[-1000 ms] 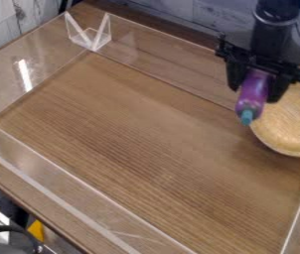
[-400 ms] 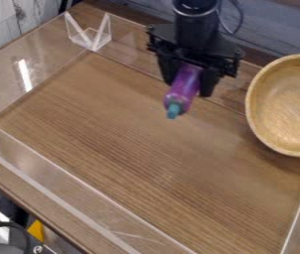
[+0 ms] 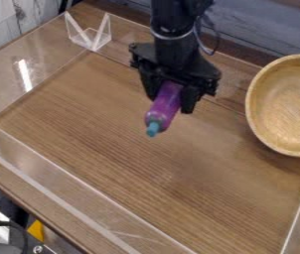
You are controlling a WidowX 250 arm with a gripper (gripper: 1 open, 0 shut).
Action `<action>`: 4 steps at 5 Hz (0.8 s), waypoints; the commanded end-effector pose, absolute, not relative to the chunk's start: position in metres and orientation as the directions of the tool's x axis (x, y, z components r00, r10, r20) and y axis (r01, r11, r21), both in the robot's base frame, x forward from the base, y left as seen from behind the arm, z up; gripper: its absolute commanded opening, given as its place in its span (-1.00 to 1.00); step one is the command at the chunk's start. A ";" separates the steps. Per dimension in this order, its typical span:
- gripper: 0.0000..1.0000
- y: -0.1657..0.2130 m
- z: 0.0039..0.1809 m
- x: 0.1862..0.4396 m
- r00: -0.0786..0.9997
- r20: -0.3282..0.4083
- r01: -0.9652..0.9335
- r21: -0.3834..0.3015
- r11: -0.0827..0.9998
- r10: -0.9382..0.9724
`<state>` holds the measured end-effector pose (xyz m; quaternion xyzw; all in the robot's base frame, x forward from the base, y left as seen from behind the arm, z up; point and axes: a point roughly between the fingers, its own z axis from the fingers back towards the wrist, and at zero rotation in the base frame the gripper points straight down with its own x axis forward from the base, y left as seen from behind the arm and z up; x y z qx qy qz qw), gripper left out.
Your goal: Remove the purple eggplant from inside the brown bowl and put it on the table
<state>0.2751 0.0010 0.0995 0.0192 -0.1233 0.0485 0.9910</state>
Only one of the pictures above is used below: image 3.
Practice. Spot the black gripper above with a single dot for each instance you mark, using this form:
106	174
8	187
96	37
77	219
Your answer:
198	76

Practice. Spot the purple toy eggplant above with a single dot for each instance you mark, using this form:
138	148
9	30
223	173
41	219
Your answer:
163	108

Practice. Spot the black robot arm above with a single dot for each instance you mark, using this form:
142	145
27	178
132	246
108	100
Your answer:
172	57

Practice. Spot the brown wooden bowl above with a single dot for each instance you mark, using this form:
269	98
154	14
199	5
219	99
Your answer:
272	105

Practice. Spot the clear acrylic tray walls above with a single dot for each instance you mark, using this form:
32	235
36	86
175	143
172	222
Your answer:
199	190

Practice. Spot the yellow object under table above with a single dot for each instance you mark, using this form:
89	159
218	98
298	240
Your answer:
36	230

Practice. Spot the clear acrylic corner bracket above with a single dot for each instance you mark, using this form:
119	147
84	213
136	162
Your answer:
88	38

